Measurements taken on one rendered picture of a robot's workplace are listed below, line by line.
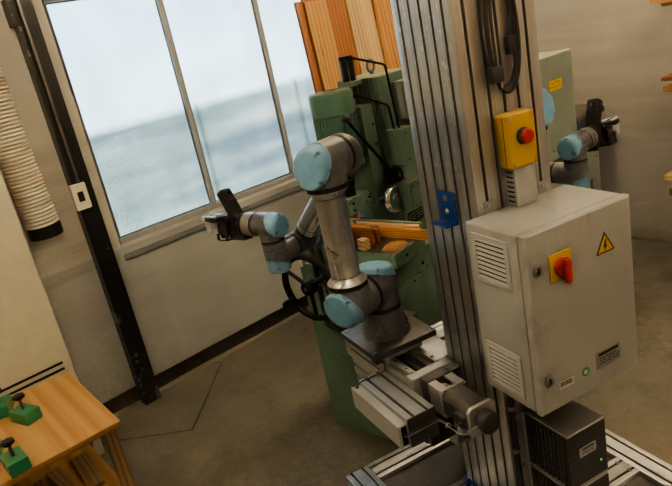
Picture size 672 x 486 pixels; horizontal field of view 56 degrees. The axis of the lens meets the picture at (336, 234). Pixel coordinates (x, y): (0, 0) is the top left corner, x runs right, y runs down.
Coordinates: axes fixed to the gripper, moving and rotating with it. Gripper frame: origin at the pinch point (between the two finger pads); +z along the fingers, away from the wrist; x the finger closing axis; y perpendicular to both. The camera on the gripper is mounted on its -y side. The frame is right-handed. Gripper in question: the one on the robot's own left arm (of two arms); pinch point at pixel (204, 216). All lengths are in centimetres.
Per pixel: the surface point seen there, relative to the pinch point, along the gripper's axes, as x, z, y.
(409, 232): 71, -34, 23
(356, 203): 70, -10, 11
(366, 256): 56, -22, 29
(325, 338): 62, 11, 71
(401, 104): 94, -22, -25
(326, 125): 59, -9, -22
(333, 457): 47, 3, 119
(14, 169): -2, 123, -20
